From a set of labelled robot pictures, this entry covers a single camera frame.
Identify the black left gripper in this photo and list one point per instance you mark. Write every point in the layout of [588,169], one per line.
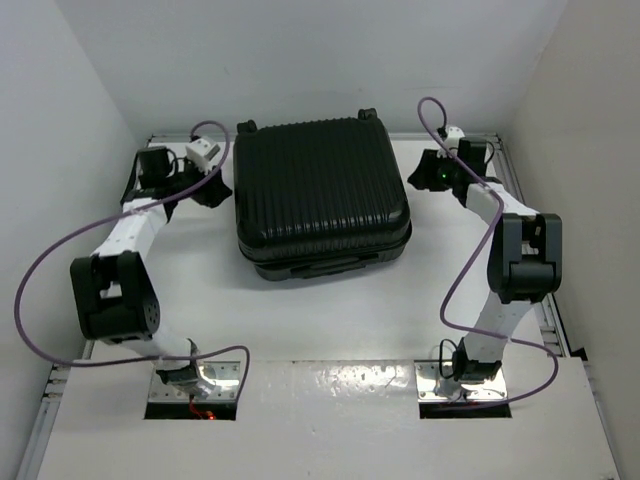
[214,192]

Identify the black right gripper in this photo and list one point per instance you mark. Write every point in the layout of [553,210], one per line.
[425,177]

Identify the black hard-shell suitcase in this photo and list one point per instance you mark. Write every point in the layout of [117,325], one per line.
[318,198]

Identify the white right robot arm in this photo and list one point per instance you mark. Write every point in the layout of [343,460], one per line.
[525,257]

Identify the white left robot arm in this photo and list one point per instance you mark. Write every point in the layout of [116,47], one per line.
[115,299]

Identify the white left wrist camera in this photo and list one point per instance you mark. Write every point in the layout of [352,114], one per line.
[201,151]

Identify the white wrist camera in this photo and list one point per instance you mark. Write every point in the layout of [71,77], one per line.
[201,151]
[451,136]

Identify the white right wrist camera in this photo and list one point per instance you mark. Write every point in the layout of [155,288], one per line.
[451,136]

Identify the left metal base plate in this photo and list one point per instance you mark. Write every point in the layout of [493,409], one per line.
[207,382]

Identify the metal base plate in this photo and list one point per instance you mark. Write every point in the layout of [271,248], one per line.
[435,387]
[207,382]

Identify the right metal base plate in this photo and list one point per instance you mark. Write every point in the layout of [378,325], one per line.
[435,387]

